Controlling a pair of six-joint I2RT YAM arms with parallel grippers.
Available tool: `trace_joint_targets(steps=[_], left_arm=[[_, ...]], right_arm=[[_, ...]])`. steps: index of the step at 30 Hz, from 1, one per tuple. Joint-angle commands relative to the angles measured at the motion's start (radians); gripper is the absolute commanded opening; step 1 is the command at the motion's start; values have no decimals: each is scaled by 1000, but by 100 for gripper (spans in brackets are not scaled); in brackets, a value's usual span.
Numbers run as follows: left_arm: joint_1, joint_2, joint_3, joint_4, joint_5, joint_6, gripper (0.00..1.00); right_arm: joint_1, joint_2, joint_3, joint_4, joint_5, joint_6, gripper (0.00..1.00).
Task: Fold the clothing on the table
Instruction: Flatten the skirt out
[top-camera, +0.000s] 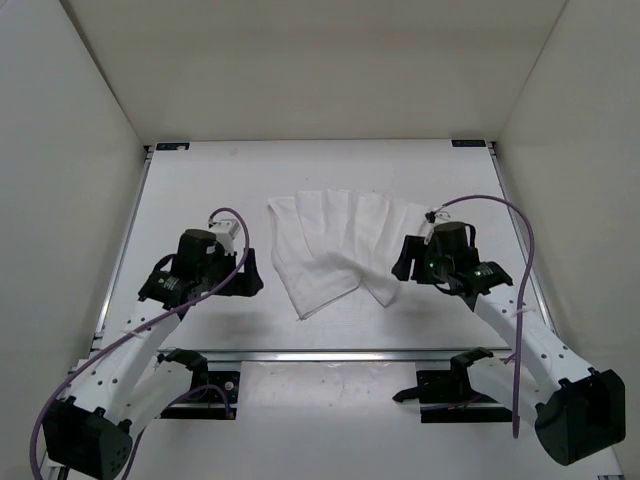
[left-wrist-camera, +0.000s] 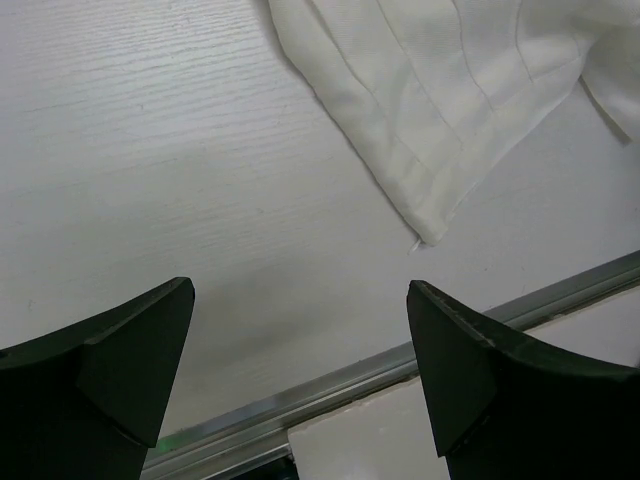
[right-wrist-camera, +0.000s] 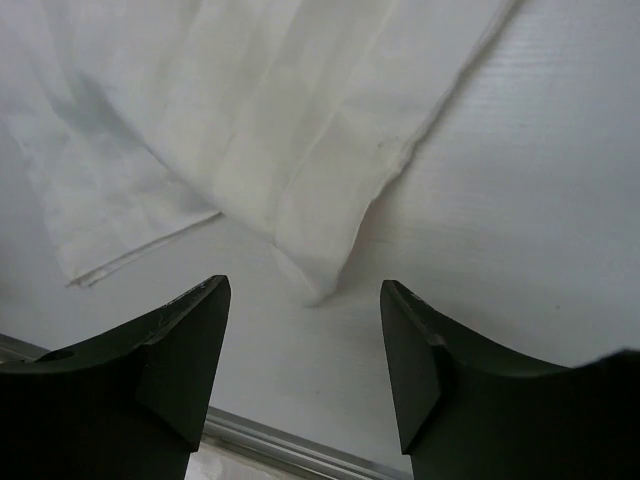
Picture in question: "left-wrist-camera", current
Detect white skirt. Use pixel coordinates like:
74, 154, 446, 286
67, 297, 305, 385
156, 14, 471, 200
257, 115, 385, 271
269, 0, 639, 245

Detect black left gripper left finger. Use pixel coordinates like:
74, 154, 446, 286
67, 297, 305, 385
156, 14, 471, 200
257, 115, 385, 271
1, 277, 194, 479

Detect aluminium table edge rail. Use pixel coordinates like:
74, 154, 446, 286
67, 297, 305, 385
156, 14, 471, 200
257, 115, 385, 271
141, 252, 639, 479

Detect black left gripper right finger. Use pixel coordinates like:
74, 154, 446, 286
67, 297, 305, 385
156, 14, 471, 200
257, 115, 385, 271
407, 281, 639, 479

